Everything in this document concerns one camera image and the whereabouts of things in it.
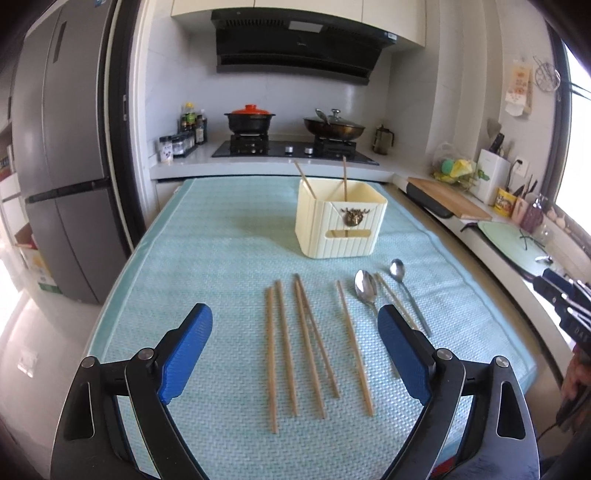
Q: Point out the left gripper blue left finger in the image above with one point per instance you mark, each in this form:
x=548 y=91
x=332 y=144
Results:
x=179 y=350

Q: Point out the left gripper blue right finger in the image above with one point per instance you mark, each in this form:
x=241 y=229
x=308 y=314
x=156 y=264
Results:
x=406 y=348

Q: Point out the small steel spoon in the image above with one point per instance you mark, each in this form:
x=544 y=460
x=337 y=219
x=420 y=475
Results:
x=397 y=271

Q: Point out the wooden chopstick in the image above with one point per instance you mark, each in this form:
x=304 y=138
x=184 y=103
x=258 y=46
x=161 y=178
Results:
x=367 y=398
x=312 y=368
x=288 y=357
x=309 y=313
x=401 y=308
x=305 y=179
x=345 y=178
x=271 y=362

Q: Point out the person's right hand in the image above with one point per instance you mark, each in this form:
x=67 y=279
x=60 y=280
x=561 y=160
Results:
x=577 y=374

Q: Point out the green silicone mat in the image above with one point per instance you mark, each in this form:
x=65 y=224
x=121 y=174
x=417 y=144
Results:
x=522 y=251

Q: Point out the large steel spoon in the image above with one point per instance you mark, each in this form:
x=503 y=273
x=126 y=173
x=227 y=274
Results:
x=366 y=289

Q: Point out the purple soap bottle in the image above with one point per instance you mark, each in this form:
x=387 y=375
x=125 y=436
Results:
x=534 y=215

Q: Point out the pink utensil cup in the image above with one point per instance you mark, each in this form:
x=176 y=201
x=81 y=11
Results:
x=519 y=211

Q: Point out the teal woven table mat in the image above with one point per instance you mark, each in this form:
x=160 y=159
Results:
x=222 y=242

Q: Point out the yellow cup container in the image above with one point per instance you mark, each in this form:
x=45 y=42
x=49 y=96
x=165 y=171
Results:
x=504 y=203

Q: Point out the wooden cutting board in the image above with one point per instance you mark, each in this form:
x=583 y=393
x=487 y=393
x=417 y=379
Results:
x=461 y=206

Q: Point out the white knife block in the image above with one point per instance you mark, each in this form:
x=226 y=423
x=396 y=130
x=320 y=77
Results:
x=491 y=174

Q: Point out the cream utensil holder box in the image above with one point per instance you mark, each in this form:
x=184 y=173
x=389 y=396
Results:
x=337 y=218

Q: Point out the black appliance under board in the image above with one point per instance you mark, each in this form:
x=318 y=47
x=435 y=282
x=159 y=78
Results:
x=427 y=202

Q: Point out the bag with sponges on rack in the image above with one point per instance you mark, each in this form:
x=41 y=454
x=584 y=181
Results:
x=451 y=167

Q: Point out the white spice shaker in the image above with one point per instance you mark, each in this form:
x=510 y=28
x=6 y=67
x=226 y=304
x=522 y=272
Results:
x=165 y=149

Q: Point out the black gas cooktop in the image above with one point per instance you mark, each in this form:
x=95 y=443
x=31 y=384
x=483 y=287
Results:
x=317 y=149

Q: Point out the dark glass kettle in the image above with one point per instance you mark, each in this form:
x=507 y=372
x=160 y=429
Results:
x=383 y=140

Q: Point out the sauce bottles cluster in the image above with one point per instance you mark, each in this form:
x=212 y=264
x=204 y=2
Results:
x=194 y=121

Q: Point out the black pot red lid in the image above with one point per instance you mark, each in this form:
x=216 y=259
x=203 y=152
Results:
x=250 y=120

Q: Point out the wok with glass lid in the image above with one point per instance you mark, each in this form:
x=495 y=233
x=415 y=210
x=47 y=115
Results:
x=333 y=126

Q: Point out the grey refrigerator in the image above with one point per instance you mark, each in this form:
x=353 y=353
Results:
x=59 y=149

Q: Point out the hanging wall calendar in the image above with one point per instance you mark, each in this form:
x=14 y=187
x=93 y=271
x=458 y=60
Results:
x=519 y=95

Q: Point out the wire trivet on wall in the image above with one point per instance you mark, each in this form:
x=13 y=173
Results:
x=546 y=77

